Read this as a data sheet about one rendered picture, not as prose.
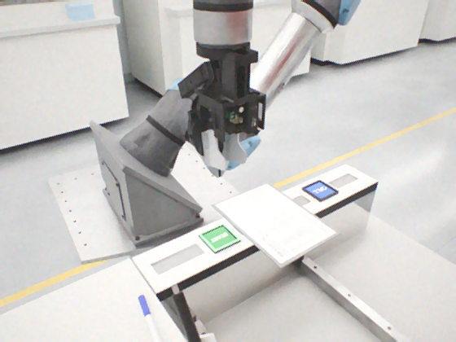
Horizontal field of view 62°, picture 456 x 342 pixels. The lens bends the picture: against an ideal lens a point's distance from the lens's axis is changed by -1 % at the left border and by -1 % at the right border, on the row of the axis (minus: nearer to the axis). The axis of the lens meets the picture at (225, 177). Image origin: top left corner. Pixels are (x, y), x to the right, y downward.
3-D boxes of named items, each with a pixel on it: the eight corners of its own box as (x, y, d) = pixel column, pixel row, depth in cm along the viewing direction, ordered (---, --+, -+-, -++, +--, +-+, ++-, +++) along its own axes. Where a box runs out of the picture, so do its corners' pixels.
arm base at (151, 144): (115, 134, 99) (138, 104, 99) (159, 163, 108) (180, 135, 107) (125, 153, 87) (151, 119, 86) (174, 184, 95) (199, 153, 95)
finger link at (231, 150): (235, 190, 58) (236, 135, 53) (214, 173, 62) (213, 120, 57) (252, 183, 60) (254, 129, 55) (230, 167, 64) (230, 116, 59)
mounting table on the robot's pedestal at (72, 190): (57, 212, 119) (46, 177, 112) (183, 173, 138) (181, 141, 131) (98, 316, 87) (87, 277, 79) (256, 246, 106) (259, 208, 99)
